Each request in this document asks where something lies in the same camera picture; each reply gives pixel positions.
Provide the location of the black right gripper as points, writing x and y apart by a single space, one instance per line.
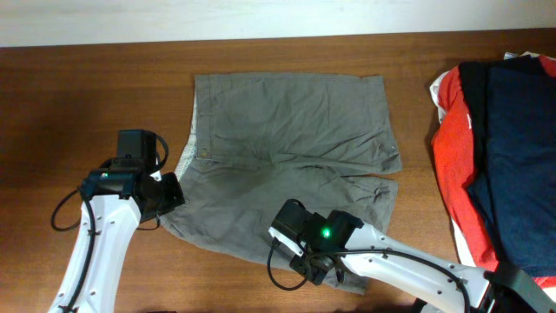
283 220

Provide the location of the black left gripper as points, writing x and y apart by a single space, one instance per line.
172 194

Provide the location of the grey shorts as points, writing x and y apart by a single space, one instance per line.
260 139

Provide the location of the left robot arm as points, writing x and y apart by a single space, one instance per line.
105 229

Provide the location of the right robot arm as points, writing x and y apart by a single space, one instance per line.
440 285

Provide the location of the red garment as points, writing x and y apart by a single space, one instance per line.
456 174

